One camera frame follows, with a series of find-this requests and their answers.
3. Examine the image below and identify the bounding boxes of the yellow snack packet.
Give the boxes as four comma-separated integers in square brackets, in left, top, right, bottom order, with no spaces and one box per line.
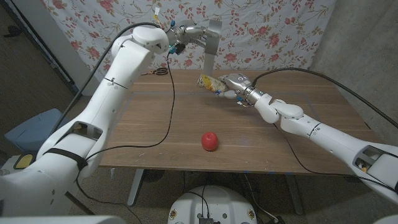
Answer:
[197,73,228,93]

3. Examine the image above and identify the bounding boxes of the yellow black foot pedal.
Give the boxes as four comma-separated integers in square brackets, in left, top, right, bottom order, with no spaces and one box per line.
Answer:
[13,153,35,170]

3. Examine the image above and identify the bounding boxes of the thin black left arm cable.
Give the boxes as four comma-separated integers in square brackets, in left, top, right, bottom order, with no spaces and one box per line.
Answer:
[74,52,177,224]

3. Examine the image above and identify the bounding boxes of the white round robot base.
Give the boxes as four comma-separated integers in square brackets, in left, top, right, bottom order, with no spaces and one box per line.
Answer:
[167,185,258,224]

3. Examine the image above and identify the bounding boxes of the black handled scissors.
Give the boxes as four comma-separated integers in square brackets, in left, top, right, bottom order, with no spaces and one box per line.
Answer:
[140,67,169,77]

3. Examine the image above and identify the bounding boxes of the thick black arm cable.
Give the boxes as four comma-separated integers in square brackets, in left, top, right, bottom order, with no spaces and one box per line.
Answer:
[49,21,161,136]
[251,67,398,128]

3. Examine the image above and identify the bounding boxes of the black door handle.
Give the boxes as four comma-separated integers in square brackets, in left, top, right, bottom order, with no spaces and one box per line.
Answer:
[2,25,22,38]

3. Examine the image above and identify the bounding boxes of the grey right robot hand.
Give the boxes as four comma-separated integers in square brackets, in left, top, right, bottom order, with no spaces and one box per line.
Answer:
[216,73,265,105]

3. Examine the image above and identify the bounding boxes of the grey metal table leg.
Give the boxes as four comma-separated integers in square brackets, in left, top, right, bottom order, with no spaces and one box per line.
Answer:
[127,169,146,208]
[284,174,305,216]

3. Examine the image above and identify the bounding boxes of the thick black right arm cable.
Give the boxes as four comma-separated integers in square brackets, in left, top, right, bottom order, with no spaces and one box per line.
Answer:
[251,67,398,128]

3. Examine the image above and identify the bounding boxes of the grey duct tape roll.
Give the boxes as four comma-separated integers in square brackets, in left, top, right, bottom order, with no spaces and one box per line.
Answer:
[201,19,223,77]

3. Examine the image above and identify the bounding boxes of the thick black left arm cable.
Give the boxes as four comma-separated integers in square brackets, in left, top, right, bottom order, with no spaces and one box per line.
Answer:
[49,21,161,136]

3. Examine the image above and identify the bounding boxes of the white floor cable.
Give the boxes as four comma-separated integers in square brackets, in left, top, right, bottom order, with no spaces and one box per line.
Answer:
[243,173,280,224]

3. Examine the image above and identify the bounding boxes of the floral backdrop cloth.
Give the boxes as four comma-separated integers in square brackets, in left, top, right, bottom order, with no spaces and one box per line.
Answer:
[40,0,338,85]

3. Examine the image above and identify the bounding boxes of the blue plastic container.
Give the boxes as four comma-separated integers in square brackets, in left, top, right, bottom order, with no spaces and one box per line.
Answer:
[4,108,68,155]

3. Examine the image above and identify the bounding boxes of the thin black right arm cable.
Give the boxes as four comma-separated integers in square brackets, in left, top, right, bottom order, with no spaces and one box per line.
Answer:
[272,123,398,192]

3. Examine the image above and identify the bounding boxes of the red apple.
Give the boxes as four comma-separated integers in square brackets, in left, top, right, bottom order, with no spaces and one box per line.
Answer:
[201,131,220,152]

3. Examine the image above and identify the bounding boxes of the dark round floor object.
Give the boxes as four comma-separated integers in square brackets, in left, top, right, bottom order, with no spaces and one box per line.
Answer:
[142,169,165,183]

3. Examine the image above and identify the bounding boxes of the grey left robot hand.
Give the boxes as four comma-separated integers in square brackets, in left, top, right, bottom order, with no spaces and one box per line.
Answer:
[167,20,215,49]

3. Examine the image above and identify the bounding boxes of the black base cable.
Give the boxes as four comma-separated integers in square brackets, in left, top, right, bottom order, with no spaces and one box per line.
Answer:
[185,185,210,218]

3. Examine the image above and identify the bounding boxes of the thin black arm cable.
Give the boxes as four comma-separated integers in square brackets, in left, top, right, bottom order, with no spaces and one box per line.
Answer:
[74,52,177,224]
[272,123,398,192]

